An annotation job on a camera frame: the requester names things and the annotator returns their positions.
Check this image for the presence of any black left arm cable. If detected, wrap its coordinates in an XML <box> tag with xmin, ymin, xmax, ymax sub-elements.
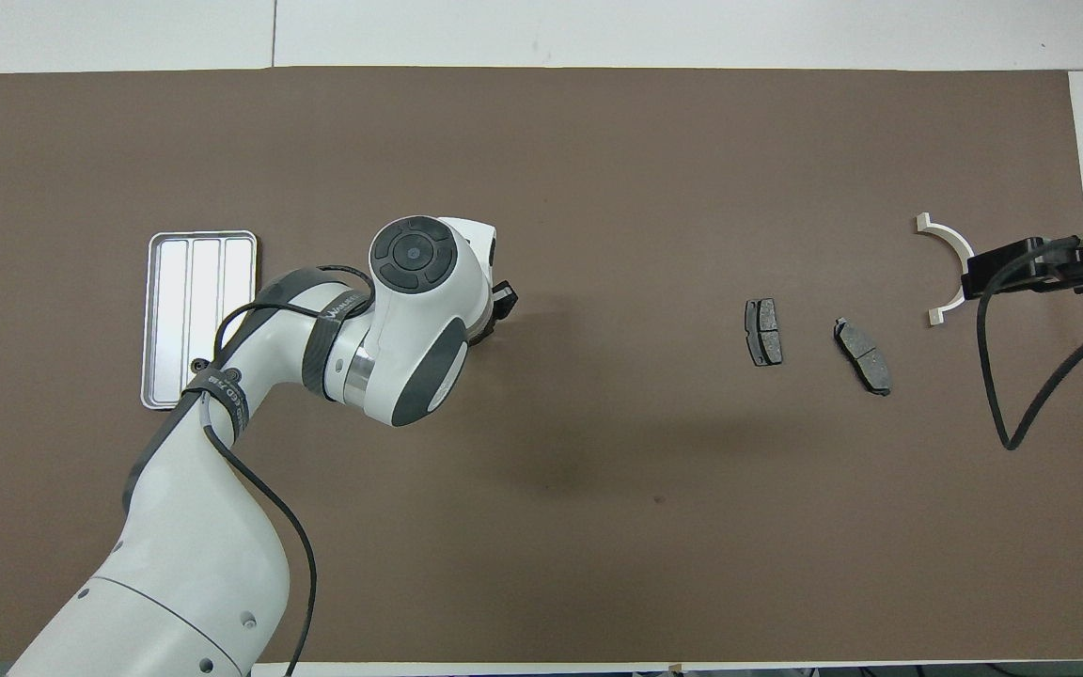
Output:
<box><xmin>186</xmin><ymin>265</ymin><xmax>375</xmax><ymax>677</ymax></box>

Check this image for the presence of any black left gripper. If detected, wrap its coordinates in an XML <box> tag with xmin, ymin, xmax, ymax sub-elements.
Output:
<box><xmin>488</xmin><ymin>279</ymin><xmax>520</xmax><ymax>325</ymax></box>

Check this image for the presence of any silver metal tray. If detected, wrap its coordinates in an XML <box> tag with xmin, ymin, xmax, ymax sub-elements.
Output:
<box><xmin>140</xmin><ymin>230</ymin><xmax>259</xmax><ymax>412</ymax></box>

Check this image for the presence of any brown table mat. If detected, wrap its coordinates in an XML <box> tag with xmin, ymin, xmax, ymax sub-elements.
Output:
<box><xmin>0</xmin><ymin>66</ymin><xmax>1083</xmax><ymax>664</ymax></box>

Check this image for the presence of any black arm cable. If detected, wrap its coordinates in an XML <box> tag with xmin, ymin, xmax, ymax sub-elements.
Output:
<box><xmin>186</xmin><ymin>265</ymin><xmax>375</xmax><ymax>677</ymax></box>
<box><xmin>976</xmin><ymin>235</ymin><xmax>1083</xmax><ymax>451</ymax></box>

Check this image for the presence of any dark grey brake pad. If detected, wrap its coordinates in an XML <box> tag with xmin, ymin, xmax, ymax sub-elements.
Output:
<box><xmin>833</xmin><ymin>318</ymin><xmax>893</xmax><ymax>397</ymax></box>
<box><xmin>745</xmin><ymin>298</ymin><xmax>784</xmax><ymax>368</ymax></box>

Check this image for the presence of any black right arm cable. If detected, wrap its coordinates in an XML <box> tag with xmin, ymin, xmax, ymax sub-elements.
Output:
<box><xmin>976</xmin><ymin>235</ymin><xmax>1083</xmax><ymax>451</ymax></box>

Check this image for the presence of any white curved plastic bracket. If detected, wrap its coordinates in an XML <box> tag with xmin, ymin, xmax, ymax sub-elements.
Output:
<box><xmin>915</xmin><ymin>213</ymin><xmax>976</xmax><ymax>327</ymax></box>

